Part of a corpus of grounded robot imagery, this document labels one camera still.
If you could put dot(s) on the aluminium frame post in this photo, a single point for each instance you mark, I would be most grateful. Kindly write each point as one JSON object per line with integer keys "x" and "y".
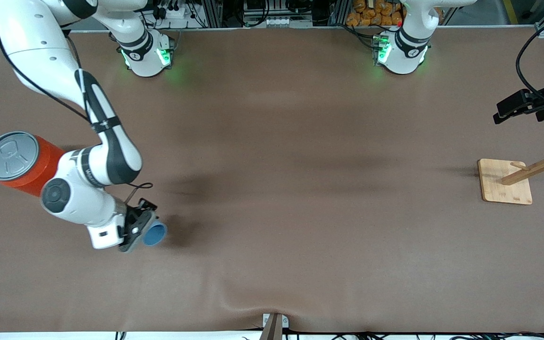
{"x": 339, "y": 13}
{"x": 211, "y": 13}

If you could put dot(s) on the orange can with grey lid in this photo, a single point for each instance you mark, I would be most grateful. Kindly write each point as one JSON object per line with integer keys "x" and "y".
{"x": 7, "y": 156}

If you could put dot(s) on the orange snack bags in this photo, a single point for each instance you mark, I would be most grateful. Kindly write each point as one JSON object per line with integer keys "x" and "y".
{"x": 371, "y": 14}

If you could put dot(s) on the wooden mug tree stand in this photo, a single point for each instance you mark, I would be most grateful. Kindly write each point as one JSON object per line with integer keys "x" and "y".
{"x": 505, "y": 182}

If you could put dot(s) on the blue plastic cup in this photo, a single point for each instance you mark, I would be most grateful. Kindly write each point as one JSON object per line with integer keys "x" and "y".
{"x": 155, "y": 234}

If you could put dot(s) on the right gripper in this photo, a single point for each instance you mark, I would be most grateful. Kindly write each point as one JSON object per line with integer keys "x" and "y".
{"x": 135, "y": 212}

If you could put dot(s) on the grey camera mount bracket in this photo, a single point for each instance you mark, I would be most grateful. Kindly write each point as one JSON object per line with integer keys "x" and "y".
{"x": 274, "y": 327}

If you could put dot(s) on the white power strip with plugs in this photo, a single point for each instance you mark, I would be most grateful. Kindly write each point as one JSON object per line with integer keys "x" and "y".
{"x": 173, "y": 12}

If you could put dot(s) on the brown table cover mat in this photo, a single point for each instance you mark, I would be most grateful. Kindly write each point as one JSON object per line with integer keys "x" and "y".
{"x": 300, "y": 165}

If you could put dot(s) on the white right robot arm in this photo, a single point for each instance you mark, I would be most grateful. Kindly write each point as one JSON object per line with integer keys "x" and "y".
{"x": 40, "y": 47}

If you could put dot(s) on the white socket strip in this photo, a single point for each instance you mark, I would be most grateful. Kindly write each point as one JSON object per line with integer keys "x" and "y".
{"x": 286, "y": 22}

